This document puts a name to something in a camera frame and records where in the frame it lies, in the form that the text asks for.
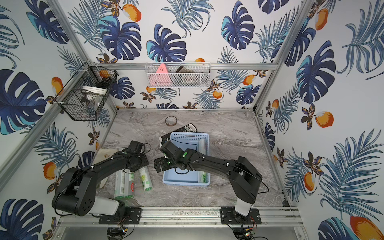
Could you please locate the plastic wrap roll green print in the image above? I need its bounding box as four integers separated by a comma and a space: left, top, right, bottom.
139, 166, 153, 191

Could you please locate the plastic wrap roll green label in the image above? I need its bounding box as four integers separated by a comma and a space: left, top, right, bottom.
198, 139, 209, 186

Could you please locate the plastic wrap roll white label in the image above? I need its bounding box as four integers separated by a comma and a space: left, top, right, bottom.
114, 170, 125, 200

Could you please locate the plastic wrap roll red label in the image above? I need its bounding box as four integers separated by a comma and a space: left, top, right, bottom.
124, 172, 135, 199

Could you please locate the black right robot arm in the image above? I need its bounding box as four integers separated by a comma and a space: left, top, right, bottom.
154, 149, 263, 217

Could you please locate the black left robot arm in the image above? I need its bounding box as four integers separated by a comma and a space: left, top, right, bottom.
52, 151, 149, 217

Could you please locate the light blue perforated plastic basket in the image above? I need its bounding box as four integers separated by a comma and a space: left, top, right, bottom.
163, 132, 210, 188

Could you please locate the black plastic wrap dispenser box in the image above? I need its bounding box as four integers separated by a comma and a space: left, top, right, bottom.
160, 124, 198, 145

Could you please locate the dark brush in mesh basket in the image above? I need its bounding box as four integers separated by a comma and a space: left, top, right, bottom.
170, 66, 211, 88

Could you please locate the pink triangular item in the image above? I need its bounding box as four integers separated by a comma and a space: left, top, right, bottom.
149, 63, 172, 88

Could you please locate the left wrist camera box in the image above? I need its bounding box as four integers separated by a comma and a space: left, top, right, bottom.
127, 141, 143, 154

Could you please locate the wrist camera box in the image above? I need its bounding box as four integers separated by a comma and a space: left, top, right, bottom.
127, 141, 143, 154
160, 141, 179, 159

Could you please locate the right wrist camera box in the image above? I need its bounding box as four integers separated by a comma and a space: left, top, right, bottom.
160, 141, 179, 159

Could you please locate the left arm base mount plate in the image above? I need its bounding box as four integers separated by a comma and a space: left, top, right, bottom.
99, 207, 143, 225

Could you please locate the aluminium front rail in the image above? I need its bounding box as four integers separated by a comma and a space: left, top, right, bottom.
58, 207, 304, 227

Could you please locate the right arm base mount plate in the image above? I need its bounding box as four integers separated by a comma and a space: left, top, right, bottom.
220, 207, 262, 225

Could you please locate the black wire wall basket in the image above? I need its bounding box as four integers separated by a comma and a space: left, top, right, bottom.
54, 62, 119, 121

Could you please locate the white mesh wall basket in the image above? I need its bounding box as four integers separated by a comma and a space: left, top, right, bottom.
145, 62, 212, 89

